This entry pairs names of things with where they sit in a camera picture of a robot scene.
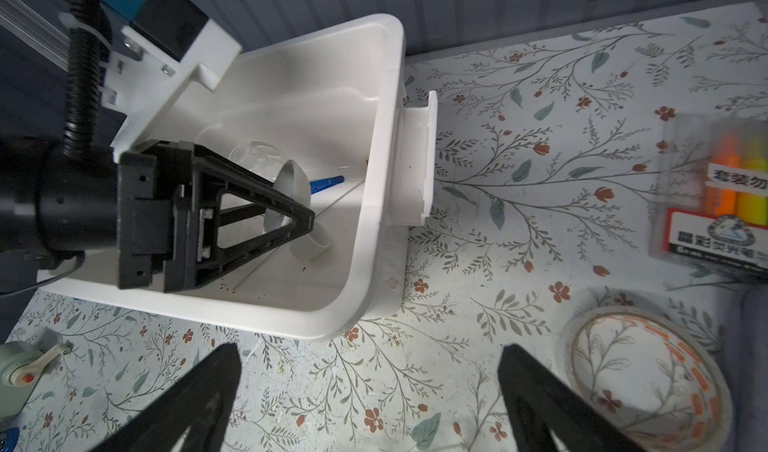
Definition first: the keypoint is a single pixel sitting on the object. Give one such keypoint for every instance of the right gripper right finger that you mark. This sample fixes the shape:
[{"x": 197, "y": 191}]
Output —
[{"x": 542, "y": 409}]

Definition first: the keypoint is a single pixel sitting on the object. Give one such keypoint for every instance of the white plastic storage bin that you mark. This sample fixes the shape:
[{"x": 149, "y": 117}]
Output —
[{"x": 332, "y": 102}]

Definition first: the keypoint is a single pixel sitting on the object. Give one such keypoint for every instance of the colourful marker pack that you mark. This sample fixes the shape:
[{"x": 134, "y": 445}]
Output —
[{"x": 712, "y": 196}]

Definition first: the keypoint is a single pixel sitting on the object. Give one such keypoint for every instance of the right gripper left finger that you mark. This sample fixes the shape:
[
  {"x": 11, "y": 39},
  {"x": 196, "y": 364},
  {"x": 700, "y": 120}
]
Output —
[{"x": 194, "y": 413}]

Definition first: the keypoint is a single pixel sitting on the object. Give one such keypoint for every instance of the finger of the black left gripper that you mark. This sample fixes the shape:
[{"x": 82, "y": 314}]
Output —
[{"x": 226, "y": 220}]

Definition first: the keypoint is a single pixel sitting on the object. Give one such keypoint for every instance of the blue black small device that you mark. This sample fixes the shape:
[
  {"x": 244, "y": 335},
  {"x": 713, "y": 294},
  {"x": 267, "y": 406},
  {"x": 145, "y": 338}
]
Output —
[{"x": 9, "y": 439}]

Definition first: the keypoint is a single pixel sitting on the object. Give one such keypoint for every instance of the white round dish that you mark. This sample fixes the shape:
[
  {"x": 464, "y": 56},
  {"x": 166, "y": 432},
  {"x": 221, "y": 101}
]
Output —
[{"x": 293, "y": 182}]

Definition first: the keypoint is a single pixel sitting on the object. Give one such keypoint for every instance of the clear tape roll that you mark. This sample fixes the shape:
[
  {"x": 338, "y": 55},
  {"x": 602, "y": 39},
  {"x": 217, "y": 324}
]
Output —
[{"x": 648, "y": 377}]

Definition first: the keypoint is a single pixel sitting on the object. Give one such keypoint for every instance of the blue plastic tweezers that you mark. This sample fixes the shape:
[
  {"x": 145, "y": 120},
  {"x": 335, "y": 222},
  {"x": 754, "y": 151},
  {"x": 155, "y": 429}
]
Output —
[{"x": 319, "y": 185}]

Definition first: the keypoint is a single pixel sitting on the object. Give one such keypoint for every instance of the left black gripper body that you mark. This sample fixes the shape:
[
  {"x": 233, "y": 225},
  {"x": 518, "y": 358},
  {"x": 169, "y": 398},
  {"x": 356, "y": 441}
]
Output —
[{"x": 153, "y": 215}]

